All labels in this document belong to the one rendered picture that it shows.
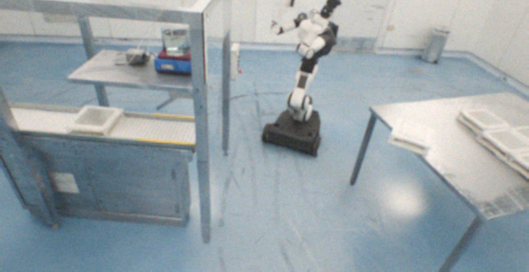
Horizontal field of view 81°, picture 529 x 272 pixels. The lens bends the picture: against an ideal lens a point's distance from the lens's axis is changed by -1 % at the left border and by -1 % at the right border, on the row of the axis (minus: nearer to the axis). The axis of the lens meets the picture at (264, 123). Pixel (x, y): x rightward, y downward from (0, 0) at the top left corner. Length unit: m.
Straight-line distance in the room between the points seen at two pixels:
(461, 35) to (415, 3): 1.22
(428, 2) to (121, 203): 5.62
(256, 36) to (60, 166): 3.97
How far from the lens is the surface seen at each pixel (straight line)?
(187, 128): 2.05
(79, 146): 2.16
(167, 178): 2.16
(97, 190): 2.46
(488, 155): 2.47
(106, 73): 1.80
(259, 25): 5.51
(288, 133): 3.11
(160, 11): 1.48
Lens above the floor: 2.00
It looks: 34 degrees down
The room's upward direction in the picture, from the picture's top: 5 degrees clockwise
